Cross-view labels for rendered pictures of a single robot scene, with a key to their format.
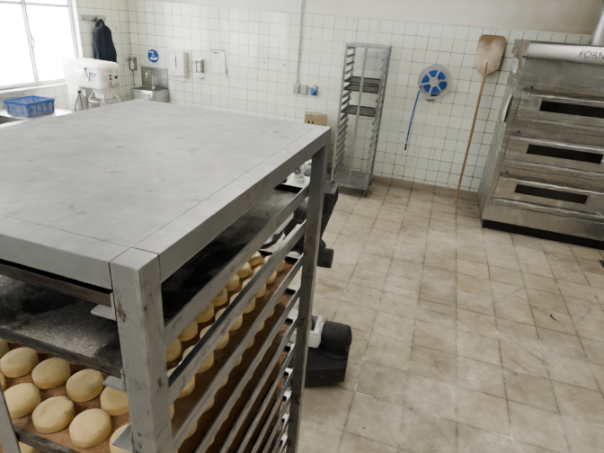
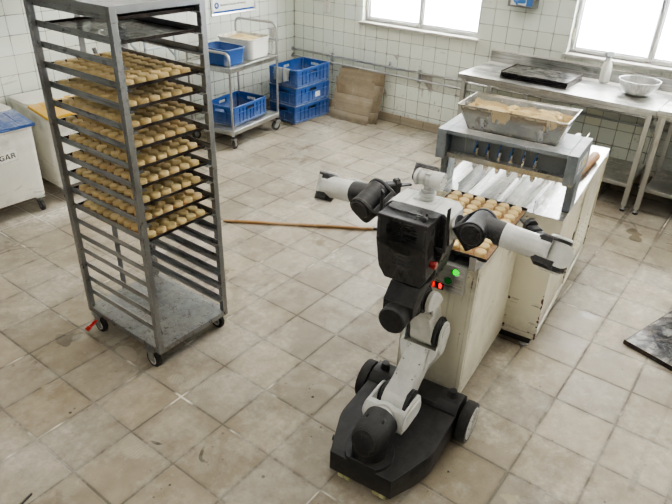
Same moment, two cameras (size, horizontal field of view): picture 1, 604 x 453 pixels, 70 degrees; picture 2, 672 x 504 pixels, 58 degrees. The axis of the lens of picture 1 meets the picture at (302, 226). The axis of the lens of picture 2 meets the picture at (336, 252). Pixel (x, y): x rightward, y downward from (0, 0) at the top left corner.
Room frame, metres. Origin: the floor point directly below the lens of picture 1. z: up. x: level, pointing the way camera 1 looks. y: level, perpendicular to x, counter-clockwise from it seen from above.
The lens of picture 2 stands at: (2.61, -2.02, 2.19)
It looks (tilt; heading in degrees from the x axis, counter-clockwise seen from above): 30 degrees down; 110
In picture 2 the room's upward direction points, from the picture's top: 2 degrees clockwise
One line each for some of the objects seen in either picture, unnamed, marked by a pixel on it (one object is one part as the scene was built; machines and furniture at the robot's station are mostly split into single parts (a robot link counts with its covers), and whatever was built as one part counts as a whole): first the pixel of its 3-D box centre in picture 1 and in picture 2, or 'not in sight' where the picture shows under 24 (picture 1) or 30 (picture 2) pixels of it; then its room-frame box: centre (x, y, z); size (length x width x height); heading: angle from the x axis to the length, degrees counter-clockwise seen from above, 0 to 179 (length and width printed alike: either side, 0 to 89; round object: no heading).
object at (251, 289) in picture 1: (245, 289); (81, 53); (0.63, 0.09, 1.59); 0.64 x 0.03 x 0.03; 164
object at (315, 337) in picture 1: (306, 329); (392, 405); (2.19, -0.08, 0.28); 0.21 x 0.20 x 0.13; 80
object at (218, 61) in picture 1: (218, 63); not in sight; (6.64, 1.39, 1.37); 0.27 x 0.02 x 0.40; 74
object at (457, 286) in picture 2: not in sight; (439, 273); (2.25, 0.29, 0.77); 0.24 x 0.04 x 0.14; 170
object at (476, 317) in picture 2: not in sight; (460, 295); (2.32, 0.64, 0.45); 0.70 x 0.34 x 0.90; 80
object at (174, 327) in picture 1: (247, 244); (77, 31); (0.63, 0.09, 1.68); 0.64 x 0.03 x 0.03; 164
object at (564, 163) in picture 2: not in sight; (509, 163); (2.41, 1.14, 1.01); 0.72 x 0.33 x 0.34; 170
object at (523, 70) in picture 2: not in sight; (541, 72); (2.38, 3.73, 0.93); 0.60 x 0.40 x 0.01; 165
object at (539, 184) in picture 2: not in sight; (537, 186); (2.57, 1.23, 0.87); 2.01 x 0.03 x 0.07; 80
